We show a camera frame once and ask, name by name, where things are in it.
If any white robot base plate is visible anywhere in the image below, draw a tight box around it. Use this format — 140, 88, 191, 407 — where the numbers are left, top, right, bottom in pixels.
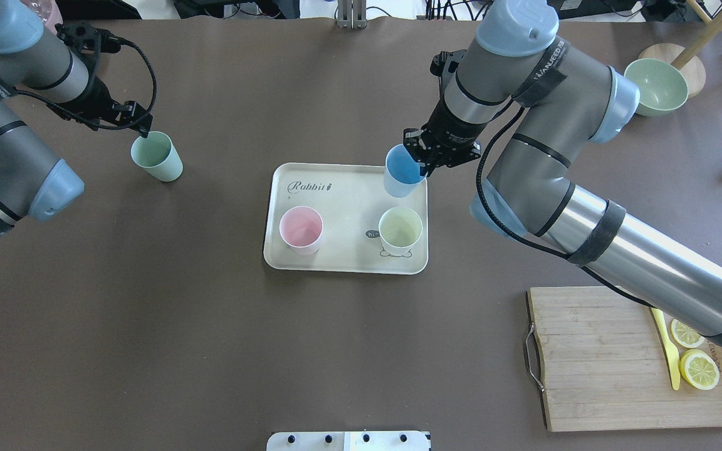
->
266, 430, 432, 450

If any cream rabbit tray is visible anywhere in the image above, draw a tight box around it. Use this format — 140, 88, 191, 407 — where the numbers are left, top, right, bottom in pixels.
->
263, 162, 429, 274

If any lower lemon half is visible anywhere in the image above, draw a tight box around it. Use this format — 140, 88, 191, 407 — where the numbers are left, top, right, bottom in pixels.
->
679, 349, 720, 390

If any yellow plastic knife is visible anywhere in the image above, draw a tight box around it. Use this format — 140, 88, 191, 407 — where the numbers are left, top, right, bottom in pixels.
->
650, 306, 681, 391

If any upper lemon half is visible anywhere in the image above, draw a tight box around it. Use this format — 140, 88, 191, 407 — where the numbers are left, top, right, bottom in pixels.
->
669, 319, 706, 349

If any blue plastic cup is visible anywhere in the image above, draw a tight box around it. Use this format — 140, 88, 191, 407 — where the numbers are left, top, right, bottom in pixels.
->
383, 145, 427, 198

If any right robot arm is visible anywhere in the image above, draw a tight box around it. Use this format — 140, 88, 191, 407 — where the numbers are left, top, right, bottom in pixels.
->
403, 1, 722, 346

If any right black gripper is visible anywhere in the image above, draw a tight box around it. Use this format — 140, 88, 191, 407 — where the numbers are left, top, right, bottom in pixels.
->
403, 100, 482, 178

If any green bowl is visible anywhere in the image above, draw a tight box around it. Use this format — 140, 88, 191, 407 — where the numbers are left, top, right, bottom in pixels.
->
624, 59, 689, 117

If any wooden cup stand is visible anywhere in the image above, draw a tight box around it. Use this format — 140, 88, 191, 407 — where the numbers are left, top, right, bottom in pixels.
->
639, 1, 722, 99

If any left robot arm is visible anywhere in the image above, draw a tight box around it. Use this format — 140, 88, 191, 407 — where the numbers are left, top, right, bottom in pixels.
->
0, 1, 152, 237

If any green plastic cup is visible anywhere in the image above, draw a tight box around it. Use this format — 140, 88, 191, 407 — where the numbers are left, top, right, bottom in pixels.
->
130, 131, 184, 182

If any wooden cutting board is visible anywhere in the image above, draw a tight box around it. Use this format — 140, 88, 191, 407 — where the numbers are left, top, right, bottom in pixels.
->
526, 286, 722, 433

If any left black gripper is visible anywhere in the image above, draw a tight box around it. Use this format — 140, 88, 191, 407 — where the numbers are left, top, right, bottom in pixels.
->
76, 79, 153, 139

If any cream yellow plastic cup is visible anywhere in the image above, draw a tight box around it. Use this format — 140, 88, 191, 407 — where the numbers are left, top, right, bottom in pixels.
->
378, 206, 423, 257

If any pink plastic cup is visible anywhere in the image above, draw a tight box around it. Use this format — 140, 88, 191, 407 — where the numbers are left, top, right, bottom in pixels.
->
279, 205, 324, 255

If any lemon half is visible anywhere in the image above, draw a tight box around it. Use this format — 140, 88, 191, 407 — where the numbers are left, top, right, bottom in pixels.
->
669, 319, 706, 349
679, 349, 720, 390

